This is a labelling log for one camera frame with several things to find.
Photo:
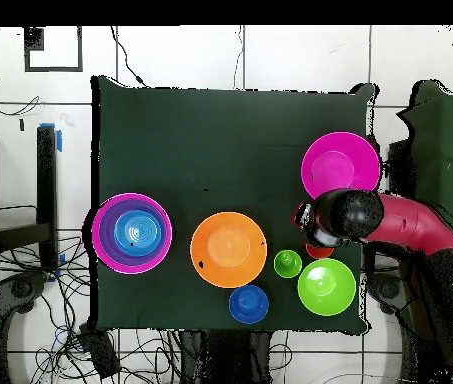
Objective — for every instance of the orange-red plastic cup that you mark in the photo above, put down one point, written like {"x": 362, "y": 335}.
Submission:
{"x": 320, "y": 252}

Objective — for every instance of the translucent blue bowl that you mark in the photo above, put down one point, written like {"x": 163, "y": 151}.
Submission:
{"x": 138, "y": 234}

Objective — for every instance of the purple plastic bowl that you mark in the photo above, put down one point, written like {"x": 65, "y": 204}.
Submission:
{"x": 106, "y": 240}

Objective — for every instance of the pink plastic bowl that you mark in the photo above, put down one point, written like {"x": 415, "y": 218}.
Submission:
{"x": 338, "y": 168}
{"x": 97, "y": 236}

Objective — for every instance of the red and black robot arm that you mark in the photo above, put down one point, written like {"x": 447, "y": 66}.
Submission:
{"x": 410, "y": 224}

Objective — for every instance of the green plastic cup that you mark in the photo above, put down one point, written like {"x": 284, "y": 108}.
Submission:
{"x": 290, "y": 268}

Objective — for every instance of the orange plastic bowl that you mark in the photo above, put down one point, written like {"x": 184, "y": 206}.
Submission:
{"x": 228, "y": 250}

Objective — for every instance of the green plastic bowl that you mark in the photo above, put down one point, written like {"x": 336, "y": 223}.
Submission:
{"x": 330, "y": 296}

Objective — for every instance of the dark blue bowl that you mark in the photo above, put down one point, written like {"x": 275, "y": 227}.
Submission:
{"x": 248, "y": 304}

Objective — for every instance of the dark green tablecloth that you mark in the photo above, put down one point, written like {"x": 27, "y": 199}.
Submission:
{"x": 190, "y": 128}

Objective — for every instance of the black power adapter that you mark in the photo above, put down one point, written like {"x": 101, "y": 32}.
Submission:
{"x": 100, "y": 352}

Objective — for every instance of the black stand with blue tape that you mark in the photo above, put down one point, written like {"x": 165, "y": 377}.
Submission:
{"x": 46, "y": 180}

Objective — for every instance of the black pedestal foot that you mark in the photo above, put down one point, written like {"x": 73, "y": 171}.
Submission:
{"x": 386, "y": 290}
{"x": 22, "y": 288}

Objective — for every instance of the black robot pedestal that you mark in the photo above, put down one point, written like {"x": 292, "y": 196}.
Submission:
{"x": 226, "y": 360}

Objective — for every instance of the black square floor frame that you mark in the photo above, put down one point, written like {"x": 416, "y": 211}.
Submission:
{"x": 34, "y": 40}

